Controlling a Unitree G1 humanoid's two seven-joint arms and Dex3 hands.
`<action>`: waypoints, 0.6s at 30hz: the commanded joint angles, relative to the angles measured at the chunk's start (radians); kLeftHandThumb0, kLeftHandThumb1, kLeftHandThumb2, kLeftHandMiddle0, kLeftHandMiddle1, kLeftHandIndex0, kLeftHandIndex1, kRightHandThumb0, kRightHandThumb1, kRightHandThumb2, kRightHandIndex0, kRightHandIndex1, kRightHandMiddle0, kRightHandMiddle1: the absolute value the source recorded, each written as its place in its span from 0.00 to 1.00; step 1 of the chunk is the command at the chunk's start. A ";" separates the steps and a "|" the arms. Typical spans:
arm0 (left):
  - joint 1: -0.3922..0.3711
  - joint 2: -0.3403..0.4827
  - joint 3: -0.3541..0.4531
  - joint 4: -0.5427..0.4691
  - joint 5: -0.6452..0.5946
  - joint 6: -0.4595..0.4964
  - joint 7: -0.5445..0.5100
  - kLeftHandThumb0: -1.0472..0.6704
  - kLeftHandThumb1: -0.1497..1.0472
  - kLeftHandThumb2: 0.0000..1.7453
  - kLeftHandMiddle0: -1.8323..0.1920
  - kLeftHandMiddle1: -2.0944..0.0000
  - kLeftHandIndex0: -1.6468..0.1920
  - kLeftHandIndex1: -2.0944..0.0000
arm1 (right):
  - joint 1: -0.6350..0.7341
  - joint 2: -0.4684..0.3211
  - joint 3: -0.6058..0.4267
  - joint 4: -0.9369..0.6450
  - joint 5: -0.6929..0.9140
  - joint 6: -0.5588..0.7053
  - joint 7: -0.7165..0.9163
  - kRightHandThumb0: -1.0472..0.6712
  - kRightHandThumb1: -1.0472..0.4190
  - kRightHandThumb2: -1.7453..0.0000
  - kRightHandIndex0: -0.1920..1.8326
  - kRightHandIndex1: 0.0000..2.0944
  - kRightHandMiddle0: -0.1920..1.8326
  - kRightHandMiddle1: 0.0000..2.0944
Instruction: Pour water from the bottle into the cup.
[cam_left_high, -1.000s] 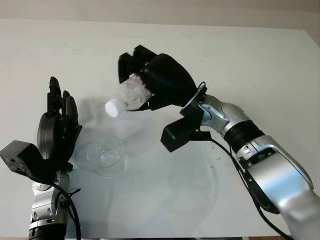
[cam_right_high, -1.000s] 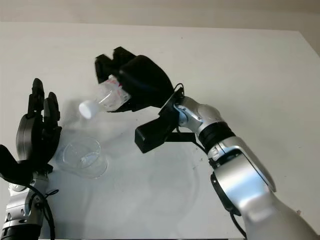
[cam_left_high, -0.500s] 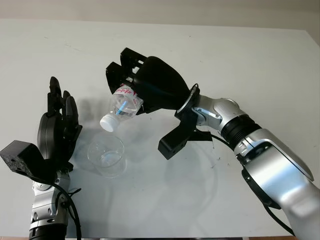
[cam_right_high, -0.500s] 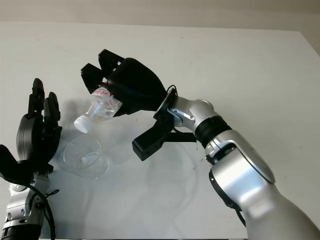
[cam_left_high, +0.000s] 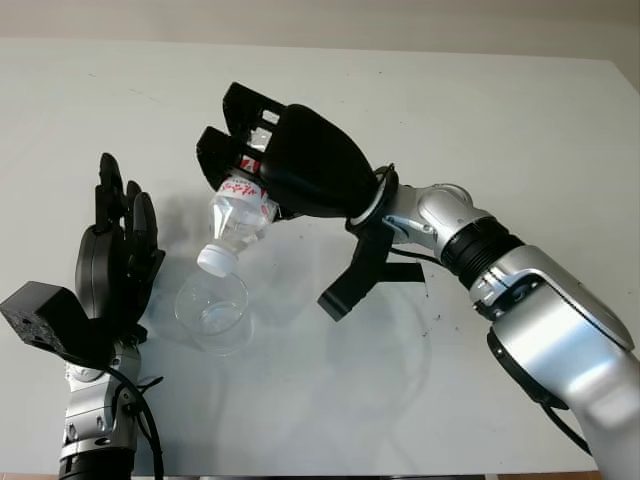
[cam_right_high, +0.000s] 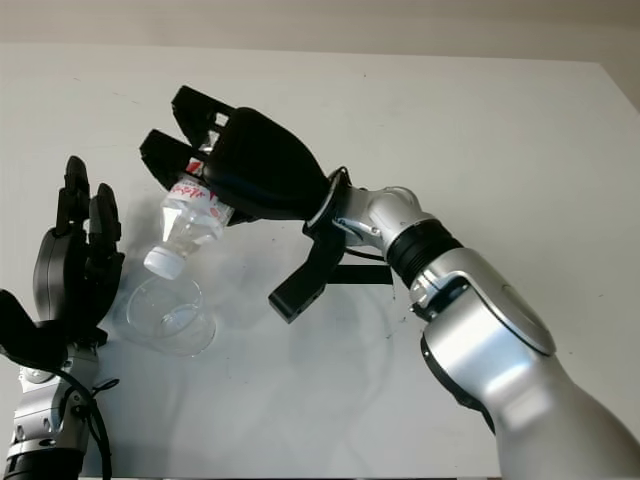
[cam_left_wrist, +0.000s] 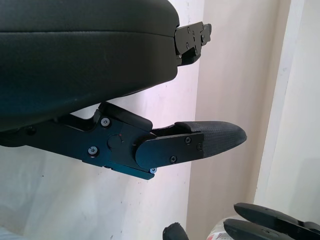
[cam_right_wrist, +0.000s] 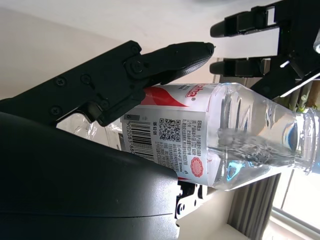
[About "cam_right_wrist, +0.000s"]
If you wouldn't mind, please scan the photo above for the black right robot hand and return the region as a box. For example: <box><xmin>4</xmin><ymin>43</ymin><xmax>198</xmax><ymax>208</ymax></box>
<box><xmin>0</xmin><ymin>41</ymin><xmax>215</xmax><ymax>240</ymax></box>

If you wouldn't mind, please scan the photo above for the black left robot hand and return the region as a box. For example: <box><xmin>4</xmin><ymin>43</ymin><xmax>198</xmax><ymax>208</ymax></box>
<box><xmin>209</xmin><ymin>0</ymin><xmax>320</xmax><ymax>100</ymax></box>

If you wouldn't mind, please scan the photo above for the clear plastic water bottle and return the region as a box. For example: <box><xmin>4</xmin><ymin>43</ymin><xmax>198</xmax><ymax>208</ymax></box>
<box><xmin>56</xmin><ymin>82</ymin><xmax>320</xmax><ymax>193</ymax></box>

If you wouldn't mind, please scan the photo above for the grey pleated curtain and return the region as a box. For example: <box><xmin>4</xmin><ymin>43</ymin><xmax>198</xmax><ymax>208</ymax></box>
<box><xmin>226</xmin><ymin>172</ymin><xmax>296</xmax><ymax>240</ymax></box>

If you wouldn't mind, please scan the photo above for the grey window frame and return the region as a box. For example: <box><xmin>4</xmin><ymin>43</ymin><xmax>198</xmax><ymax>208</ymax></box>
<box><xmin>268</xmin><ymin>206</ymin><xmax>320</xmax><ymax>240</ymax></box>

